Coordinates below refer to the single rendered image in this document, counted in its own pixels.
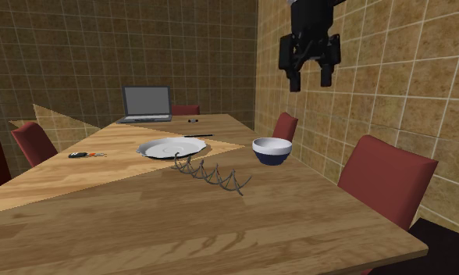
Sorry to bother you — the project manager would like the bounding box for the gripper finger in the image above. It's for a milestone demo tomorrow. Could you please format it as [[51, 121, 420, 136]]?
[[278, 33, 308, 93], [315, 34, 342, 88]]

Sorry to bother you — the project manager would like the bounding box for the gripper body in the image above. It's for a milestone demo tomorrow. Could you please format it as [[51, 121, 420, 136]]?
[[290, 0, 347, 63]]

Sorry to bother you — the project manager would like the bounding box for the red chair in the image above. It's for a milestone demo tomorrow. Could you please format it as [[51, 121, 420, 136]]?
[[9, 121, 59, 169], [171, 104, 201, 116], [336, 134, 440, 232], [271, 112, 299, 144]]

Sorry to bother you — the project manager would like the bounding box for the white and blue bowl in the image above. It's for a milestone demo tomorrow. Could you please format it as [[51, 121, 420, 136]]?
[[251, 137, 294, 167]]

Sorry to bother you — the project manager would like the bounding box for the white plate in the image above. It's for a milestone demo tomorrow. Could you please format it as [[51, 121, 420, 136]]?
[[135, 136, 208, 160]]

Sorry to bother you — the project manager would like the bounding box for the grey laptop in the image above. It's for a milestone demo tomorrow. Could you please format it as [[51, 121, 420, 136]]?
[[116, 84, 174, 125]]

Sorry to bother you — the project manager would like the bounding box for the wooden table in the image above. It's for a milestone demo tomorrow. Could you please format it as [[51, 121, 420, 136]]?
[[0, 113, 430, 275]]

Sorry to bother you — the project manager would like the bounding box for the black key fob with keys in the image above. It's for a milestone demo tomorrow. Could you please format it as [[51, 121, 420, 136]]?
[[68, 151, 109, 159]]

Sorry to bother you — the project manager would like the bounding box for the grey wire spiral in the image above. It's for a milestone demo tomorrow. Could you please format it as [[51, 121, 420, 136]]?
[[170, 152, 254, 198]]

